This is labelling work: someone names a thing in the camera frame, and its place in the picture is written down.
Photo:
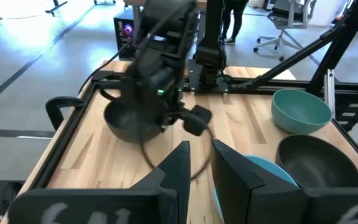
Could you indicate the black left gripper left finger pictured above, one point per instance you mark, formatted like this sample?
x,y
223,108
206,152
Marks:
x,y
166,193

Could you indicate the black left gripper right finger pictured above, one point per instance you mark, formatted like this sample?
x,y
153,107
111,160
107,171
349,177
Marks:
x,y
244,193

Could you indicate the dark grey bowl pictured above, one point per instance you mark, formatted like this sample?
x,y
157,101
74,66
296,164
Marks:
x,y
315,161
120,124

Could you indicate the teal green bowl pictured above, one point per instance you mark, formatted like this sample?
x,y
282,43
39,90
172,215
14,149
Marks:
x,y
300,109

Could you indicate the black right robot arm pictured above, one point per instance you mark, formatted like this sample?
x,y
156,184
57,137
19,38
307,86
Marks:
x,y
211,31

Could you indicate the blue bowl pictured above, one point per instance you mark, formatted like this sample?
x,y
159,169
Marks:
x,y
272,169

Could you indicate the black computer tower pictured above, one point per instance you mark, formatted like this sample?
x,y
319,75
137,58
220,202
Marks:
x,y
124,40

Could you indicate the black table clamp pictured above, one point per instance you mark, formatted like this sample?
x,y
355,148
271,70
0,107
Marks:
x,y
54,105

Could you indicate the person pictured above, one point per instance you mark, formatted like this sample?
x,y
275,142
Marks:
x,y
238,18

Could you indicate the black stand base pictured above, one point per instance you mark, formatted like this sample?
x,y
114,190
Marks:
x,y
55,6

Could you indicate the silver aluminium extrusion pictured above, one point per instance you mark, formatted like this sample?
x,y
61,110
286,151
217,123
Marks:
x,y
328,93

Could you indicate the grey office chair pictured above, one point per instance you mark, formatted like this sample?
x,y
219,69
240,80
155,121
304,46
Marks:
x,y
287,12

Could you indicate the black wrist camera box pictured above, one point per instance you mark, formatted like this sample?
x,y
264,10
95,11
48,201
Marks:
x,y
197,119

